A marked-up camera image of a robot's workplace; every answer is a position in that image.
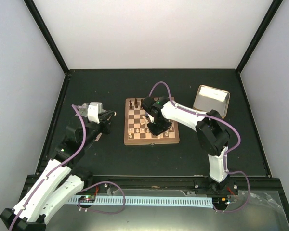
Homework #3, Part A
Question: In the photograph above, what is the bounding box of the white queen chess piece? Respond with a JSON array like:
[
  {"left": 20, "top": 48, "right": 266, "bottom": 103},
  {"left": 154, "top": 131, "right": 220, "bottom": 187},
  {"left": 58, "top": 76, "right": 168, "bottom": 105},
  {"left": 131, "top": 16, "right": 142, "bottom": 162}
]
[{"left": 141, "top": 115, "right": 149, "bottom": 125}]

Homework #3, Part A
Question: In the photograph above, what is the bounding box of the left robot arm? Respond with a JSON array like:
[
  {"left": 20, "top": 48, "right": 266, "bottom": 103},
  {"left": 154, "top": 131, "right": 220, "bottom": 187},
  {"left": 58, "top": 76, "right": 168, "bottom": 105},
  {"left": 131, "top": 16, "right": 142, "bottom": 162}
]
[{"left": 0, "top": 109, "right": 116, "bottom": 231}]

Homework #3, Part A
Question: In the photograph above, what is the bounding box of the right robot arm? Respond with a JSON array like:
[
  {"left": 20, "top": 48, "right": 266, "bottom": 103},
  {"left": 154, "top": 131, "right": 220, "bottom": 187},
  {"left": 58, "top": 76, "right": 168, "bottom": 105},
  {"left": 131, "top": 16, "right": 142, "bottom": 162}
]
[{"left": 141, "top": 96, "right": 230, "bottom": 194}]

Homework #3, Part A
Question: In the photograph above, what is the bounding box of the pile of white chess pieces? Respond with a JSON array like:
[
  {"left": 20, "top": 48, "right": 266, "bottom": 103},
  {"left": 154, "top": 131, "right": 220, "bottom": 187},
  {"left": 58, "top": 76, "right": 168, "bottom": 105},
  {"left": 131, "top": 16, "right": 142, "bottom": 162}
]
[{"left": 128, "top": 115, "right": 179, "bottom": 140}]

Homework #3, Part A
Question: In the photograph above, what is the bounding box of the wooden chess board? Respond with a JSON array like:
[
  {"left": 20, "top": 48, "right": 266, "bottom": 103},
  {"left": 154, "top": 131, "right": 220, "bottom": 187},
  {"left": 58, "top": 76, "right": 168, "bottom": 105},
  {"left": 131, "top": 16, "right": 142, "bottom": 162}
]
[{"left": 124, "top": 98, "right": 180, "bottom": 145}]

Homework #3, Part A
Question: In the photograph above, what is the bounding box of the row of dark chess pieces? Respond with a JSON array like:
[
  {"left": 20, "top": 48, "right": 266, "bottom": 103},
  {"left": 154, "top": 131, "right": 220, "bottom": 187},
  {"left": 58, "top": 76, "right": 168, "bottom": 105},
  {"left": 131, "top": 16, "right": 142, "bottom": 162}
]
[{"left": 129, "top": 96, "right": 161, "bottom": 109}]

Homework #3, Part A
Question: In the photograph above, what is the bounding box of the small circuit board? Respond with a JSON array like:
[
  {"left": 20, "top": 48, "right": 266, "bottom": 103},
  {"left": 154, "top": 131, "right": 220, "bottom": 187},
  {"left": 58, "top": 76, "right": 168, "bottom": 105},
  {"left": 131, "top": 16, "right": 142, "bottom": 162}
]
[{"left": 79, "top": 195, "right": 95, "bottom": 203}]

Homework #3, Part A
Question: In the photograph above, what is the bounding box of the gold metal tin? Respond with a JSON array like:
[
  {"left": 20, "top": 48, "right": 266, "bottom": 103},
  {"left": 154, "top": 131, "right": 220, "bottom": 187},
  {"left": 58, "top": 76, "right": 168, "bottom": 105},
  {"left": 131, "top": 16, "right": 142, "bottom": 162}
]
[{"left": 192, "top": 85, "right": 230, "bottom": 119}]

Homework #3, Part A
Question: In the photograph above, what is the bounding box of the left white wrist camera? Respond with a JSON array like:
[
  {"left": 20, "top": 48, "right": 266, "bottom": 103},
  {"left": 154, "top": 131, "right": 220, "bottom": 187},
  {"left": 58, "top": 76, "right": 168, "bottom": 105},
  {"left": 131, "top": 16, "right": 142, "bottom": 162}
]
[{"left": 87, "top": 102, "right": 103, "bottom": 124}]

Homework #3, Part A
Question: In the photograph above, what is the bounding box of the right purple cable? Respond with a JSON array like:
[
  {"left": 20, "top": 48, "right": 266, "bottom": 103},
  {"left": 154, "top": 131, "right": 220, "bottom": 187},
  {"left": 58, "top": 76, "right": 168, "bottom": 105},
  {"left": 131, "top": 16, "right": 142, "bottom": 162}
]
[{"left": 150, "top": 81, "right": 251, "bottom": 214}]

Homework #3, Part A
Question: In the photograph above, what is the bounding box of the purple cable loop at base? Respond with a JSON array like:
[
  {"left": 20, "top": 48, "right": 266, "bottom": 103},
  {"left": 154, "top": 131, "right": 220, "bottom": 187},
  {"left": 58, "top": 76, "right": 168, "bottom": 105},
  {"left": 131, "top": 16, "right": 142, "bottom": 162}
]
[{"left": 77, "top": 180, "right": 128, "bottom": 214}]

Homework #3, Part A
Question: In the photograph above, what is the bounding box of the white slotted cable duct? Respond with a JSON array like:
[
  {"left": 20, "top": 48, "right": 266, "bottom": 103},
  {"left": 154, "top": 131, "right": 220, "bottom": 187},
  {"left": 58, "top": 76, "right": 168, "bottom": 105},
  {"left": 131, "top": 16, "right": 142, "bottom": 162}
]
[{"left": 66, "top": 195, "right": 213, "bottom": 208}]

